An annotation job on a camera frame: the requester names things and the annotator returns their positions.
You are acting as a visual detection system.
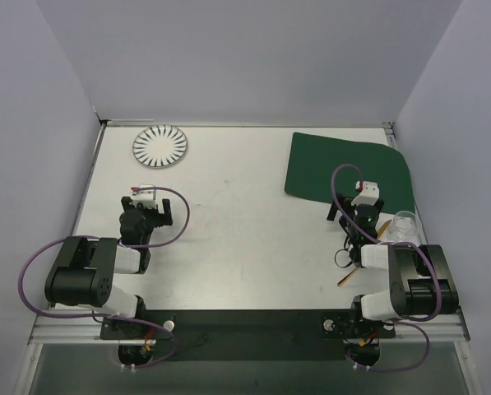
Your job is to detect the white blue striped plate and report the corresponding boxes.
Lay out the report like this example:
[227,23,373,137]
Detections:
[132,124,188,169]

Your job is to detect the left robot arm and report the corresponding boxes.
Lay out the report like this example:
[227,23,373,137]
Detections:
[44,195,173,338]

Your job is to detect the gold fork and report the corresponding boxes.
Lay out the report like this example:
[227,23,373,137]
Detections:
[337,267,359,287]

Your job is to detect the dark green placemat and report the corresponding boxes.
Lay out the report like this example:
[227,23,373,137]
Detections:
[283,132,417,216]

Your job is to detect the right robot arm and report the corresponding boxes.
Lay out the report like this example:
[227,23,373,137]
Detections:
[327,193,460,336]

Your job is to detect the clear drinking glass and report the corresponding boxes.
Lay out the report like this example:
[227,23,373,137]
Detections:
[384,211,420,245]

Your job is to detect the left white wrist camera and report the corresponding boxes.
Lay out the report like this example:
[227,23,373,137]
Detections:
[131,184,156,209]

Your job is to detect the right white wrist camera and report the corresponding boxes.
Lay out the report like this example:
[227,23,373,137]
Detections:
[351,181,380,207]

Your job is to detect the aluminium front rail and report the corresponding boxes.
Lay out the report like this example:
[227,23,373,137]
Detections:
[29,313,470,345]

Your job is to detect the gold knife green handle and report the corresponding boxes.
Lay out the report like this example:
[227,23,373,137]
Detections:
[378,220,391,239]

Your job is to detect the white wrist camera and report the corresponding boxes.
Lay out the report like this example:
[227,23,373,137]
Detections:
[351,181,380,207]
[131,184,156,209]

